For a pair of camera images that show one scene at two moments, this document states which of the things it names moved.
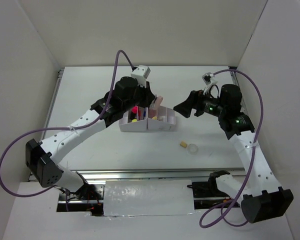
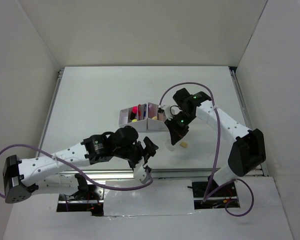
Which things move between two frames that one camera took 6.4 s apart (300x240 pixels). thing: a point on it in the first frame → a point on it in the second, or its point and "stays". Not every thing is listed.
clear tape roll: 193,149 → 169,145
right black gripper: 195,98 → 176,133
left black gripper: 149,96 → 149,150
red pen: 139,111 stays
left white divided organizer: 126,125 stays
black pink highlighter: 134,113 stays
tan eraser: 183,144 stays
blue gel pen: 144,113 stays
